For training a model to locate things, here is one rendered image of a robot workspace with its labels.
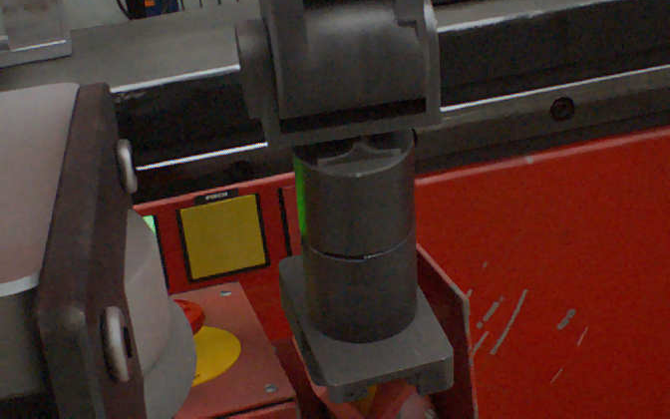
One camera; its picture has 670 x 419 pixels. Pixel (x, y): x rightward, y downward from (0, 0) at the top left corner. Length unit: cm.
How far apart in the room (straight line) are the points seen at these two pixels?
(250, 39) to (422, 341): 18
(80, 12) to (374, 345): 458
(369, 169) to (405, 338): 10
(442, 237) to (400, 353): 34
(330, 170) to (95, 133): 40
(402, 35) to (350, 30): 2
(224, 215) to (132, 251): 58
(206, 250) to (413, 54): 27
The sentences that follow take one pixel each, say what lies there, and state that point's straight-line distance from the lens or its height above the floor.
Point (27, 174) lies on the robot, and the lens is 21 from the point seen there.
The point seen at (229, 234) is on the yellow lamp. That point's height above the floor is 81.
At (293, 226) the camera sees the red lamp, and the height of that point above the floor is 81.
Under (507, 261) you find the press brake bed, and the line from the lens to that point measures 102.
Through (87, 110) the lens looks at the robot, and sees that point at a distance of 23.
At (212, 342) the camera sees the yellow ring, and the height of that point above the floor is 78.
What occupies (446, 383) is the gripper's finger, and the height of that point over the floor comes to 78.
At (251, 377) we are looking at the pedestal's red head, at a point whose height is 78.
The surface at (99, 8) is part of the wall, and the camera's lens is 520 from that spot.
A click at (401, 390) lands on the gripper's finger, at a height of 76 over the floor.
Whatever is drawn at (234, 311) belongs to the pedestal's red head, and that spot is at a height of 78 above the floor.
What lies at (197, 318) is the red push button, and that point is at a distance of 71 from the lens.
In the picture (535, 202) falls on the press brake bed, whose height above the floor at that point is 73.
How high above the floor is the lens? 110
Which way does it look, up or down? 21 degrees down
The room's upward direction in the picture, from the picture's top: 8 degrees counter-clockwise
